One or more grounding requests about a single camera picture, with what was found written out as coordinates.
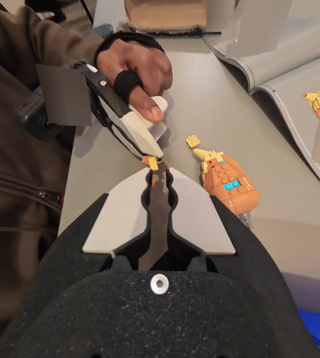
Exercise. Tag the person's left hand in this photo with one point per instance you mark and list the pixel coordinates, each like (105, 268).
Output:
(137, 61)

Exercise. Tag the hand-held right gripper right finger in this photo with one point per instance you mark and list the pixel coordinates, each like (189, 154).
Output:
(201, 221)

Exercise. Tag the orange wedge plate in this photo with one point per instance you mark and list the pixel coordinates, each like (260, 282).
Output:
(154, 183)
(144, 160)

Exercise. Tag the person's left forearm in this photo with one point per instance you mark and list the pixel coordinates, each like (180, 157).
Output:
(37, 42)

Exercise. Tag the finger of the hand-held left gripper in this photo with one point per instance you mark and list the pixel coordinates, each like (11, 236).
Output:
(137, 131)
(126, 142)

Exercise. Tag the printed toy set box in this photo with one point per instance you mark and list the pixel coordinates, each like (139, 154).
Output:
(165, 14)

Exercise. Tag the grey instruction booklet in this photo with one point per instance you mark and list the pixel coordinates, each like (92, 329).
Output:
(288, 84)

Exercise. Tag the tan brick assembly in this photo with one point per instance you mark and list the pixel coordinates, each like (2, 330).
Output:
(193, 141)

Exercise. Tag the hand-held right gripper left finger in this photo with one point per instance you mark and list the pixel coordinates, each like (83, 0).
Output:
(118, 218)

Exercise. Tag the orange toy brick model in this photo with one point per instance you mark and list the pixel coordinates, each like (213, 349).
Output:
(232, 187)

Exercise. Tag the small tan brick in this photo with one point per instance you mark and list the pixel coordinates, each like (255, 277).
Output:
(153, 164)

